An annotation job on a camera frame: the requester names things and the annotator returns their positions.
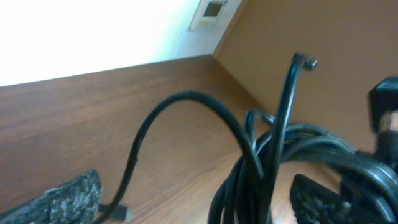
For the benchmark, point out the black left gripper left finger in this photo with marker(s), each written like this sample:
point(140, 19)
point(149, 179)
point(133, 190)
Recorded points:
point(75, 201)

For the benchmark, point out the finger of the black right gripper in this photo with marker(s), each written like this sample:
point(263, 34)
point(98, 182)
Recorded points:
point(382, 99)

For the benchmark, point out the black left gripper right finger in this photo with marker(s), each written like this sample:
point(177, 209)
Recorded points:
point(314, 203)

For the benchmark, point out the white wall thermostat panel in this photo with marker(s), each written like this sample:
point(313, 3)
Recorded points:
point(207, 14)

